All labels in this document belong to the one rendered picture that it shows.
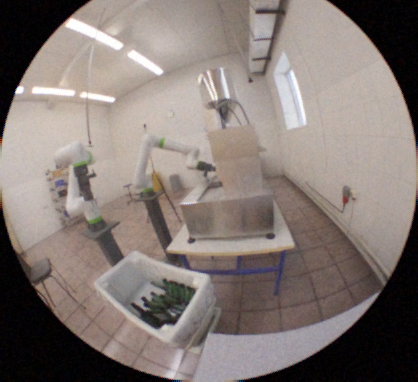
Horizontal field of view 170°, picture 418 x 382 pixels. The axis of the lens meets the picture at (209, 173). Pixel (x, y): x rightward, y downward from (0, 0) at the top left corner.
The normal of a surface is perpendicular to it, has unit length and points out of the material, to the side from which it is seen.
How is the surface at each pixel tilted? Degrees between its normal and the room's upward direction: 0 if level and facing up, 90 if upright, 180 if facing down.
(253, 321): 0
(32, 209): 90
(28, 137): 90
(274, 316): 0
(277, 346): 0
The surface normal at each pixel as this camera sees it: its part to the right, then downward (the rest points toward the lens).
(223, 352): -0.19, -0.97
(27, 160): 0.95, -0.15
